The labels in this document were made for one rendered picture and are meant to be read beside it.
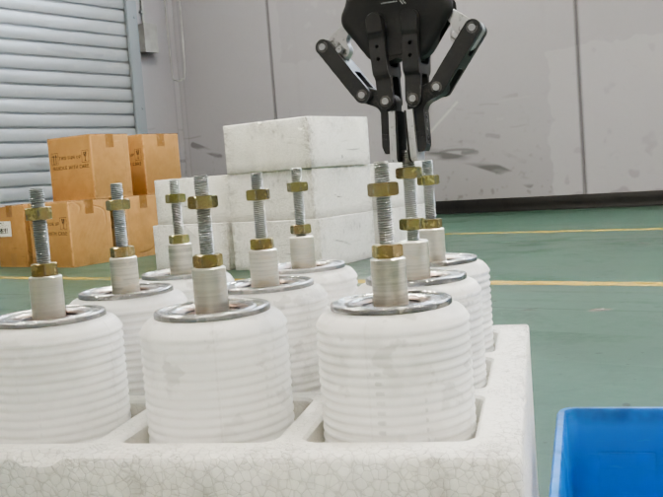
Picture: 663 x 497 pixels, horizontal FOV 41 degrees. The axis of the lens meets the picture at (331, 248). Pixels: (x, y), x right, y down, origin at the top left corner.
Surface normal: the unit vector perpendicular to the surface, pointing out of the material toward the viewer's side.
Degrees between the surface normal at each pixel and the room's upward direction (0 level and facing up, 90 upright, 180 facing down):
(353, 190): 90
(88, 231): 90
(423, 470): 90
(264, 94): 90
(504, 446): 0
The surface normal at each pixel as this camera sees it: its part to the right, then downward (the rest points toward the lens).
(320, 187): 0.83, -0.01
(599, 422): -0.27, 0.07
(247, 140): -0.57, 0.11
